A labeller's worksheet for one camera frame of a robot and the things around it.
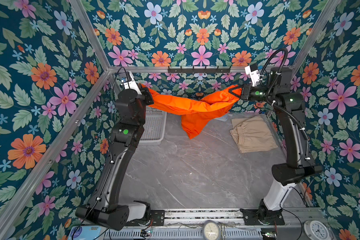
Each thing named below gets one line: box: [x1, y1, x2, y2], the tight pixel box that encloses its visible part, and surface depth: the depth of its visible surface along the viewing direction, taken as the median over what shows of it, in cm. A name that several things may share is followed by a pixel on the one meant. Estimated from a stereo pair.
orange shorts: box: [141, 83, 242, 139], surface depth 68 cm
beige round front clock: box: [202, 220, 221, 240], surface depth 68 cm
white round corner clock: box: [303, 220, 333, 240], surface depth 69 cm
